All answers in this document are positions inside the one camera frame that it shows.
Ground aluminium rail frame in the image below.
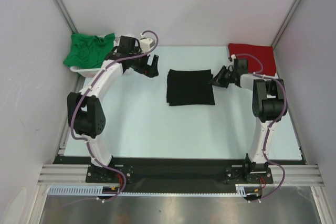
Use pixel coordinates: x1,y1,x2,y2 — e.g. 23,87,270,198
37,164,324,187

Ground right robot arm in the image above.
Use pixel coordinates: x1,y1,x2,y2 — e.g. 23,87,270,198
210,55,287,183

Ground green t shirt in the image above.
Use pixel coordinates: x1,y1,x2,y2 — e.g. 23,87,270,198
63,33,115,69

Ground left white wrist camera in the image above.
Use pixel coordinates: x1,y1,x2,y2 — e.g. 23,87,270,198
139,37,155,52

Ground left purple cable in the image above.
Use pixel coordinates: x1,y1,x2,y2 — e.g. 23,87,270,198
69,30,160,183

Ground white laundry basket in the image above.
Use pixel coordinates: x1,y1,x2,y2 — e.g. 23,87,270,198
70,34,121,78

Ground right corner aluminium post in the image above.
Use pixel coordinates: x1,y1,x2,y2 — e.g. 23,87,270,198
271,0,303,49

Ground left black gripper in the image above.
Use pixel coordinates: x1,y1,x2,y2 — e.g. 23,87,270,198
129,47,158,78

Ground black t shirt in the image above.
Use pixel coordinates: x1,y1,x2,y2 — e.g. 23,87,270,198
166,69,215,106

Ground left white cable duct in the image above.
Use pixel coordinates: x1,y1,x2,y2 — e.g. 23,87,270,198
49,185,119,196

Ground folded red t shirt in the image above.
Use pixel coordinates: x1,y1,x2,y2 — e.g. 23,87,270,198
228,43,277,77

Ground purple cable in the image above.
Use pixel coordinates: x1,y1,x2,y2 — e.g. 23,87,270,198
229,53,287,190
69,30,160,183

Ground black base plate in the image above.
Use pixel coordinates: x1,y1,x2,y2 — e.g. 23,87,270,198
52,154,308,194

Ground white cable duct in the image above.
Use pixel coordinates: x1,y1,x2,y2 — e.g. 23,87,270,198
235,184,263,197
49,185,119,196

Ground right white cable duct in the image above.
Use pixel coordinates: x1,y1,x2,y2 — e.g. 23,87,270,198
235,184,263,197

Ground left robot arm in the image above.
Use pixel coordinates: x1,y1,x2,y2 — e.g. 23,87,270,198
67,30,159,182

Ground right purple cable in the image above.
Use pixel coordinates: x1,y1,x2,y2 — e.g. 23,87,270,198
229,53,287,190

